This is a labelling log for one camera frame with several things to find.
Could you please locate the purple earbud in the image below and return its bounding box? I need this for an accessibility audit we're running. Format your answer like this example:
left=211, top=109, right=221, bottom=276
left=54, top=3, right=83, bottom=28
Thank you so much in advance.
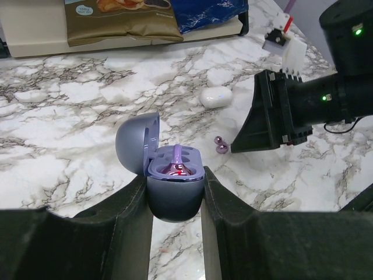
left=214, top=136, right=230, bottom=154
left=160, top=144, right=193, bottom=176

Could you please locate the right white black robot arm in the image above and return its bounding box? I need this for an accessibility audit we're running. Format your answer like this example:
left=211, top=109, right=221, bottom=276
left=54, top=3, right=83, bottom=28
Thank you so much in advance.
left=231, top=1, right=372, bottom=153

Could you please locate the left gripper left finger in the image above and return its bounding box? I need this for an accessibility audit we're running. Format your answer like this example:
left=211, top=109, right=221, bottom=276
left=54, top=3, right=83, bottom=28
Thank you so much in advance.
left=1, top=176, right=153, bottom=279

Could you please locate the brown snack bag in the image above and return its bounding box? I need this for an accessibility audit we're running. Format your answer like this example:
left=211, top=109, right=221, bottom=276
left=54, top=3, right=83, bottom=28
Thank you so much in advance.
left=65, top=0, right=184, bottom=47

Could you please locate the white earbud case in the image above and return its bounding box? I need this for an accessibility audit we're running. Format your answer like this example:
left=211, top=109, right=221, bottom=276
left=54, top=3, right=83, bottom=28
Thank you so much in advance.
left=199, top=86, right=233, bottom=109

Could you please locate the blue Doritos bag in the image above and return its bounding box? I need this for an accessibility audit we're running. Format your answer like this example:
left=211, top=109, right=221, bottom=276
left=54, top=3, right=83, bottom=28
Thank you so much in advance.
left=170, top=0, right=249, bottom=34

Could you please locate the lavender earbud charging case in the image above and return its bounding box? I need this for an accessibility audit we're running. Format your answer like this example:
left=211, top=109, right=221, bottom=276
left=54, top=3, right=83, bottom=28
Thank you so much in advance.
left=115, top=113, right=205, bottom=223

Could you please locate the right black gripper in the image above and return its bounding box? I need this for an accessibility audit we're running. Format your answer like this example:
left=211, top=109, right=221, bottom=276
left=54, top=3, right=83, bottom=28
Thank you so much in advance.
left=230, top=70, right=341, bottom=153

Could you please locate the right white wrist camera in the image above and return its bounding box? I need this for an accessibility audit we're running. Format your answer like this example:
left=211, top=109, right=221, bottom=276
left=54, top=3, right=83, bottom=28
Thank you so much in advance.
left=262, top=12, right=307, bottom=81

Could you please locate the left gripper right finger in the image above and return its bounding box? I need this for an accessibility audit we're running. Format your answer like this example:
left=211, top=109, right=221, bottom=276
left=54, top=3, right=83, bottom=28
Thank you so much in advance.
left=201, top=170, right=372, bottom=279

